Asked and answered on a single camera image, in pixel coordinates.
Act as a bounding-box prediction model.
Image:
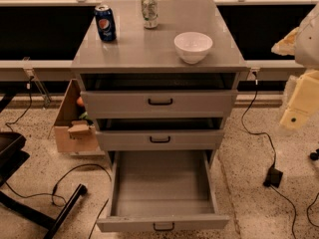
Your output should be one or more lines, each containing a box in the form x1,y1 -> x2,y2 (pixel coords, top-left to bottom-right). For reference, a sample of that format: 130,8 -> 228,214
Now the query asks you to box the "grey bottom drawer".
97,150 -> 228,232

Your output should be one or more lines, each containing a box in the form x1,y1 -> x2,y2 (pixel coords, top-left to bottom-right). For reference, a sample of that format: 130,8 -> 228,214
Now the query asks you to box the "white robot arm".
271,4 -> 319,129

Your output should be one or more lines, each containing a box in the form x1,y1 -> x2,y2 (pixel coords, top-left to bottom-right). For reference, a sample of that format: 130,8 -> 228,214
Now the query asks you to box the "black left cable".
3,163 -> 114,239

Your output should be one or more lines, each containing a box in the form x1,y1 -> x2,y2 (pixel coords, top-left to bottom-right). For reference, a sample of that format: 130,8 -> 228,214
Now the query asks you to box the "white ceramic bowl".
173,32 -> 213,65

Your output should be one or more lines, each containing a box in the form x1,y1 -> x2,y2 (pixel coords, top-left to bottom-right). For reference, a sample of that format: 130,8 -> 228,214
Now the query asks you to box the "grey middle drawer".
96,129 -> 224,151

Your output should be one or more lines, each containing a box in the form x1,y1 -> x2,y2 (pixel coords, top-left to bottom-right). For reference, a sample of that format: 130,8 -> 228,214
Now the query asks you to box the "grey drawer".
96,129 -> 224,151
81,91 -> 237,119
97,150 -> 228,232

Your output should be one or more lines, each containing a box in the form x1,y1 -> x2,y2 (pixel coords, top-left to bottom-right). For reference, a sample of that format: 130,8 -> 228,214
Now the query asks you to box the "black chair base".
0,131 -> 89,239

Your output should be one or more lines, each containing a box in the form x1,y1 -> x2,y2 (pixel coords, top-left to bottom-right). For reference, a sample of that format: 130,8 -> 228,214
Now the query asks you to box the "cardboard box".
54,80 -> 99,153

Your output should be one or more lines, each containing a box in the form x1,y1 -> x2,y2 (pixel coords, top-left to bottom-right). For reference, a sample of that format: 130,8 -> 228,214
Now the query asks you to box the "black right cable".
240,78 -> 298,239

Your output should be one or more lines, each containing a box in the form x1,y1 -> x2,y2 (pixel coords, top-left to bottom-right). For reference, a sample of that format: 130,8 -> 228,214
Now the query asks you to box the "white green soda can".
142,0 -> 158,29

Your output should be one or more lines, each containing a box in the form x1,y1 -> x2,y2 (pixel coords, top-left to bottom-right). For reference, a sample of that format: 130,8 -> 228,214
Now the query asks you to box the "yellowish white gripper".
280,70 -> 319,130

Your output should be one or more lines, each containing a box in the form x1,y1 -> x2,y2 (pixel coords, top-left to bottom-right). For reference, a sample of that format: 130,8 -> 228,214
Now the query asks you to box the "grey top drawer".
81,91 -> 237,119

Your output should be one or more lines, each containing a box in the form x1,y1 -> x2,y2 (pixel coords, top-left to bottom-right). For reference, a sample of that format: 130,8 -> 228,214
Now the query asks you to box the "black cable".
240,78 -> 298,239
3,163 -> 114,239

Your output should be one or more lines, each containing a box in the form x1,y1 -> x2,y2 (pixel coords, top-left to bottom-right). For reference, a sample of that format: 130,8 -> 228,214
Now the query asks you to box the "blue Pepsi can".
94,5 -> 117,42

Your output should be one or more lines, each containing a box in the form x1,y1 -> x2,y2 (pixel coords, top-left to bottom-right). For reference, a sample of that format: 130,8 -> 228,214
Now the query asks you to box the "black caster wheel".
309,148 -> 319,160

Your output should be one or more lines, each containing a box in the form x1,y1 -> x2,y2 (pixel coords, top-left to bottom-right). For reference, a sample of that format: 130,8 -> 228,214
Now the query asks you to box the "orange fruit in box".
76,97 -> 85,107

